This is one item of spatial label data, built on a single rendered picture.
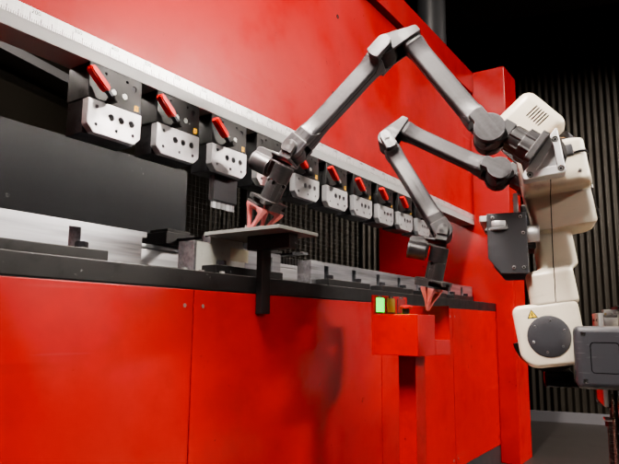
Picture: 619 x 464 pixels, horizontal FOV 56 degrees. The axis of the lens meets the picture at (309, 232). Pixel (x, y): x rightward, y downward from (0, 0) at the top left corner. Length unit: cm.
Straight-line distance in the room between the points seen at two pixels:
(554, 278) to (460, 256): 205
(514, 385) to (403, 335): 184
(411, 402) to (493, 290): 181
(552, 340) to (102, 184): 147
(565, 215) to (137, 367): 113
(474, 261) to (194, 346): 243
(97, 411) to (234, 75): 104
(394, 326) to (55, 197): 112
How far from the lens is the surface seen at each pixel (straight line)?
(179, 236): 186
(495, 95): 380
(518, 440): 359
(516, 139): 156
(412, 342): 176
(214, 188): 172
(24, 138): 198
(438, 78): 165
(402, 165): 199
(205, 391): 148
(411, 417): 186
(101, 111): 146
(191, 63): 171
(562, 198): 169
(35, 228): 133
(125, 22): 159
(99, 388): 128
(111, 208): 212
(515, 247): 162
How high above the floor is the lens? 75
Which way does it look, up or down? 9 degrees up
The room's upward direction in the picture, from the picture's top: 1 degrees clockwise
